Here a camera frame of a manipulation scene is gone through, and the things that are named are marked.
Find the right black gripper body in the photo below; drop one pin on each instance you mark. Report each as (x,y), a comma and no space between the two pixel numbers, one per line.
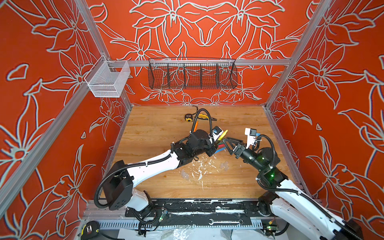
(240,152)

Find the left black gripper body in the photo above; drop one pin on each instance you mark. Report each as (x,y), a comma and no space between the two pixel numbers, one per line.
(205,147)

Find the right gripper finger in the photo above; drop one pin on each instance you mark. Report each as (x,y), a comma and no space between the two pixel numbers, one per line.
(233,141)
(230,146)

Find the yellow marker pen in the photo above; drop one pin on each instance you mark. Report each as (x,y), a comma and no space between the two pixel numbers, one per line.
(222,135)

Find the orange marker pen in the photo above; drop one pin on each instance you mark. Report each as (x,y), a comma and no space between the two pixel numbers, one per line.
(196,126)

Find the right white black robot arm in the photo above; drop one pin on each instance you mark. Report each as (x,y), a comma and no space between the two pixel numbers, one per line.
(285,200)

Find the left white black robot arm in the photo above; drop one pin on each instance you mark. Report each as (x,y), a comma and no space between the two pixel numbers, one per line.
(118,187)

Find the blue marker pen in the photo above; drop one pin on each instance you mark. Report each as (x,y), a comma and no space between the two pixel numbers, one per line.
(219,150)

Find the yellow black tape measure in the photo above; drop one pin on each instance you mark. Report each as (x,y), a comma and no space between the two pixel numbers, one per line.
(189,117)

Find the silver wrench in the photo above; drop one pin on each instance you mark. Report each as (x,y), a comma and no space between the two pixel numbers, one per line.
(214,222)

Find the black tape measure foreground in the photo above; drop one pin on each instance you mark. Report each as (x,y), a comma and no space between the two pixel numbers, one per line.
(90,230)

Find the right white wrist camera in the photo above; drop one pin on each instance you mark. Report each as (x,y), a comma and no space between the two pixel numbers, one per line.
(251,134)

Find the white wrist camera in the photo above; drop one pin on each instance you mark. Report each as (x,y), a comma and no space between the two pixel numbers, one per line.
(216,132)
(251,134)

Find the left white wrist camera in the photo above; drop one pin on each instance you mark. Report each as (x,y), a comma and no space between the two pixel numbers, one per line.
(216,132)

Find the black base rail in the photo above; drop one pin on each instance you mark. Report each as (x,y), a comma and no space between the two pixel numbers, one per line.
(197,212)

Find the black wire wall basket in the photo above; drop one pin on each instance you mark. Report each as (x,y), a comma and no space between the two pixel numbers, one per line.
(181,73)

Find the clear plastic wall bin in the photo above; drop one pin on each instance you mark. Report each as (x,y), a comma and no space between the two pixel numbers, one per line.
(106,82)

